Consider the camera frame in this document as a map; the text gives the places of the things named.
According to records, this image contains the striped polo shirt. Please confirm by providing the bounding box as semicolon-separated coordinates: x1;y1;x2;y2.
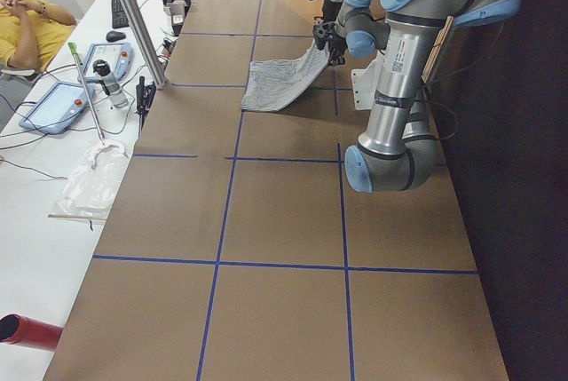
241;43;329;112

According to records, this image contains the teach pendant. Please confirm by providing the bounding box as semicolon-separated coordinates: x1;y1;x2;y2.
19;82;88;135
83;42;133;83

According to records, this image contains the person in yellow shirt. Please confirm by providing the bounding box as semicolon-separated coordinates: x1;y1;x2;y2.
1;0;77;73

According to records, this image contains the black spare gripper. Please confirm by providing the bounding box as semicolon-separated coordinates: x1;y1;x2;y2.
136;75;156;133

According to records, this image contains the red cylinder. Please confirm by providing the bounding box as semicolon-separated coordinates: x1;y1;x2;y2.
1;314;63;352

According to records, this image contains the far teach pendant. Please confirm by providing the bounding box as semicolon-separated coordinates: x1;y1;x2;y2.
83;42;133;83

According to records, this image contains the black computer mouse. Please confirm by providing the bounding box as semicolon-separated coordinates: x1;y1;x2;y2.
106;30;126;43

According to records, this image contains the clear water bottle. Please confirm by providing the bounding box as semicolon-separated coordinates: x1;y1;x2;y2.
92;60;128;108

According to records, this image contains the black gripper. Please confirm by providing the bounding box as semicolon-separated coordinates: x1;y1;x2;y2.
322;0;340;21
327;34;346;66

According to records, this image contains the aluminium frame post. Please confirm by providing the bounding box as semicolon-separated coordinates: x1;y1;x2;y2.
120;0;167;90

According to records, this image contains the metal rod tool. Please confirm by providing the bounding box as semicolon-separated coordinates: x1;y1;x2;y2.
67;42;106;148

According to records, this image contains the near teach pendant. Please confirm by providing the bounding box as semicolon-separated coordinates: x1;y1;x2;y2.
19;82;88;135

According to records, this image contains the white pedestal column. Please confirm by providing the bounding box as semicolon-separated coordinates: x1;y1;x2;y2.
351;52;425;114

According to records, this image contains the clear plastic bag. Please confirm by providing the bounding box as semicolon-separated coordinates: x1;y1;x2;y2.
49;139;130;222

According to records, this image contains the black keyboard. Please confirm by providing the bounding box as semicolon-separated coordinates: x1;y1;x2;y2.
111;0;130;29

